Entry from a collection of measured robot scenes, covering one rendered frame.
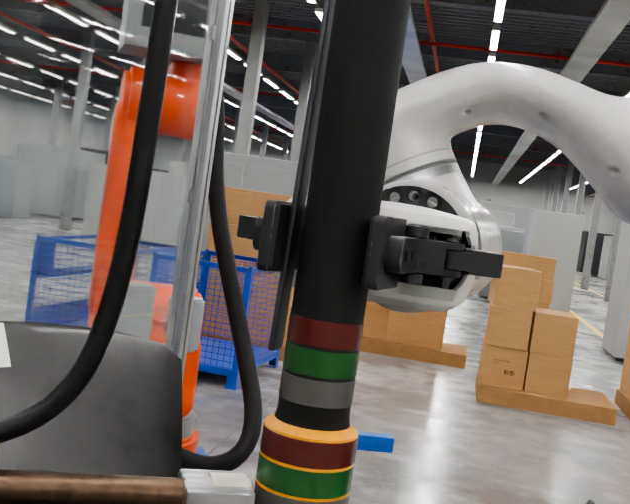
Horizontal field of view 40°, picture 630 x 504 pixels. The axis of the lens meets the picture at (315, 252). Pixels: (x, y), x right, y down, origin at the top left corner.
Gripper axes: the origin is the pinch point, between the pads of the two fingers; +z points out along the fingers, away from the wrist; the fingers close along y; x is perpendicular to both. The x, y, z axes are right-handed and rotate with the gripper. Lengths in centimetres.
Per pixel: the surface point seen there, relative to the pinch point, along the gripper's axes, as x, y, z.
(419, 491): -149, 66, -444
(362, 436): -96, 77, -335
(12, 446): -12.9, 15.5, 0.0
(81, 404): -11.1, 14.4, -4.1
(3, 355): -9.1, 19.1, -3.0
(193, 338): -69, 169, -340
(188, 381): -91, 170, -342
